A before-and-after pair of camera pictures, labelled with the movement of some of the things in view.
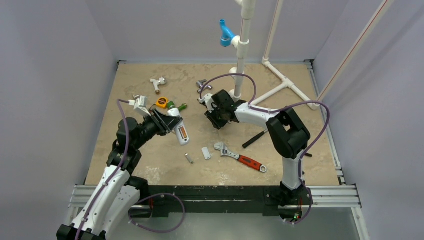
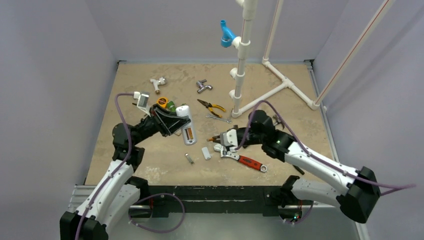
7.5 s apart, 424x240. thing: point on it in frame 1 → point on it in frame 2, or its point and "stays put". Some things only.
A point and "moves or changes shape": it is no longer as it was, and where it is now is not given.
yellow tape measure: (161, 102) stays put
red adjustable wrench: (256, 165) stays put
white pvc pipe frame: (248, 8) stays put
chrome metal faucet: (200, 83) stays put
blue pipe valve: (226, 34) stays put
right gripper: (216, 116) → (240, 138)
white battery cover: (206, 153) stays put
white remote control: (181, 132) moves or changes shape
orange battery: (183, 132) → (191, 135)
